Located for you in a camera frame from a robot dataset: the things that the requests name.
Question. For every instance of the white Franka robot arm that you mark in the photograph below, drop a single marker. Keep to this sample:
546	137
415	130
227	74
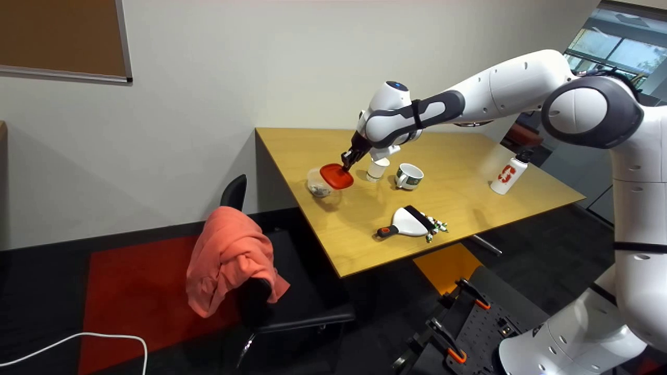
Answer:
639	209

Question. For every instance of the red plastic lid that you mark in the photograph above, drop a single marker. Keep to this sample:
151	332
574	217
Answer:
336	178

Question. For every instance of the black office chair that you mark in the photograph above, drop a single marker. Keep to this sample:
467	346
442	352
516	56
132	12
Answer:
305	299

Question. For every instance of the dark red chair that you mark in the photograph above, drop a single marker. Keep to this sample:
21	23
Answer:
523	139

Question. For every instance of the pink cloth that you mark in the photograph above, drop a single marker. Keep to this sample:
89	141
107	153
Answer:
229	264

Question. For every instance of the clear plastic bowl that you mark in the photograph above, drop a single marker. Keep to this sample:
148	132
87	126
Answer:
323	199

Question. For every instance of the glass window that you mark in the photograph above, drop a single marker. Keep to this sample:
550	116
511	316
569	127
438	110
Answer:
611	43

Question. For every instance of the white hand brush black bristles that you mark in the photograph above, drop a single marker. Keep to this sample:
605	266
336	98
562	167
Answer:
409	223

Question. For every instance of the brown cork board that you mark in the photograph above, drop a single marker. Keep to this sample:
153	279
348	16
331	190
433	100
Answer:
54	35

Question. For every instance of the white bottle red logo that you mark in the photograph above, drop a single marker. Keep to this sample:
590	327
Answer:
507	176

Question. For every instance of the white mug with green band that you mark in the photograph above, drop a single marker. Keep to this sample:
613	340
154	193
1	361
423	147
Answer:
409	180

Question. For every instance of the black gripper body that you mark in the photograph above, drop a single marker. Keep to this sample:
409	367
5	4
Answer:
359	147

